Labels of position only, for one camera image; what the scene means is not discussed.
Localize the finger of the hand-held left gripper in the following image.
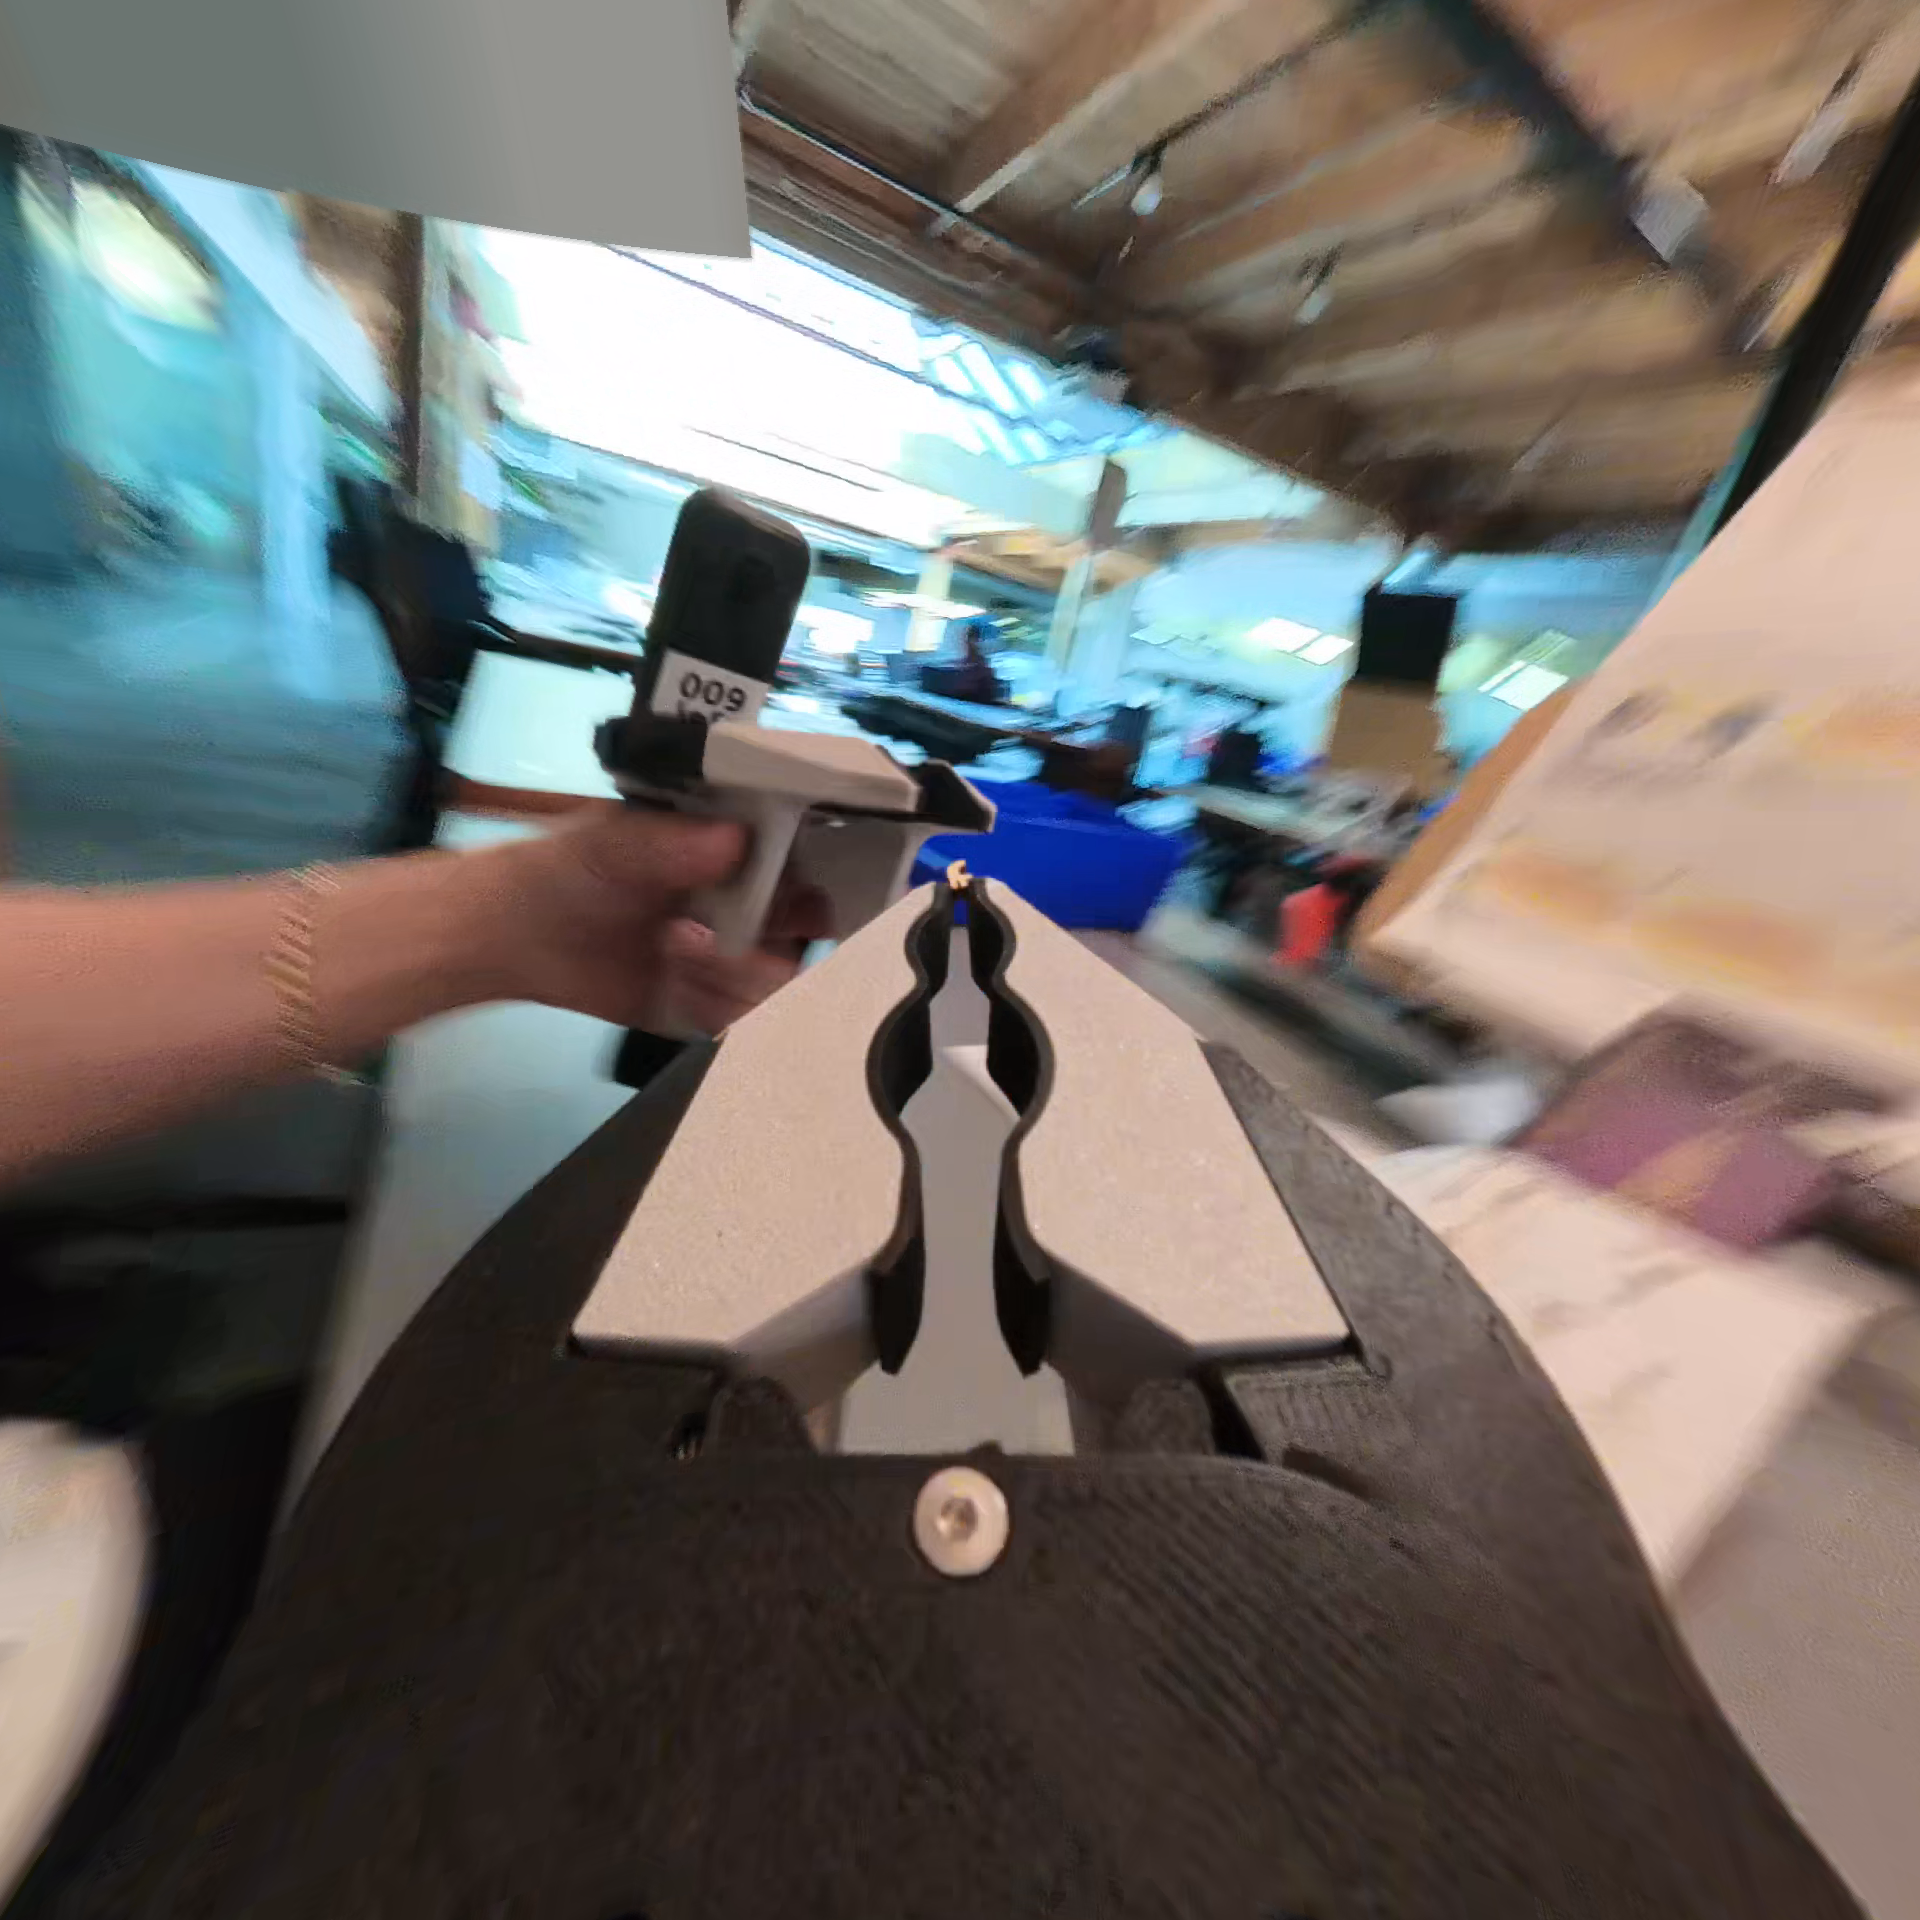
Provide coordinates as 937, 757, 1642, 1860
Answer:
701, 730, 924, 905
862, 759, 999, 837

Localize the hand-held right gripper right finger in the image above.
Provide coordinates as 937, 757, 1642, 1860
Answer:
973, 882, 1354, 1411

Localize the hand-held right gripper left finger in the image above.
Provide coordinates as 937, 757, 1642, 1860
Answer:
566, 882, 950, 1406

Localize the person's left forearm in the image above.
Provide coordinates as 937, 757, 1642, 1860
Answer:
0, 859, 510, 1191

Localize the task instruction sheet on stand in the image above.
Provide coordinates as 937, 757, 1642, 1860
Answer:
1354, 683, 1585, 962

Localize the grey desk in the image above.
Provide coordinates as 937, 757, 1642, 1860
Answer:
293, 782, 1920, 1920

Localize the person's left hand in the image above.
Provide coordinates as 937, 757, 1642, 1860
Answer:
487, 801, 838, 1042

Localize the blue plastic bin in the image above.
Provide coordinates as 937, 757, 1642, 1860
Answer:
912, 777, 1191, 935

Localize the black office chair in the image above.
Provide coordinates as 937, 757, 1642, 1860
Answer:
326, 476, 498, 848

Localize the black monitor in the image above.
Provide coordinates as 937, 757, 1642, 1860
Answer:
1357, 588, 1461, 691

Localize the instruction booklet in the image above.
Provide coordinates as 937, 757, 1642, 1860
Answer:
1370, 1132, 1898, 1584

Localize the purple model kit box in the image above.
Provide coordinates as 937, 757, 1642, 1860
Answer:
1513, 1018, 1885, 1249

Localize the printed instruction sheet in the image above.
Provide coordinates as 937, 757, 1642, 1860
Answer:
1370, 353, 1920, 1059

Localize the person's printed t-shirt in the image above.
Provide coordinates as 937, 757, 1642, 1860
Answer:
0, 1416, 154, 1869

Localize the gold bracelet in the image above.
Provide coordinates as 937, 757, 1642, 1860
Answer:
263, 864, 345, 1079

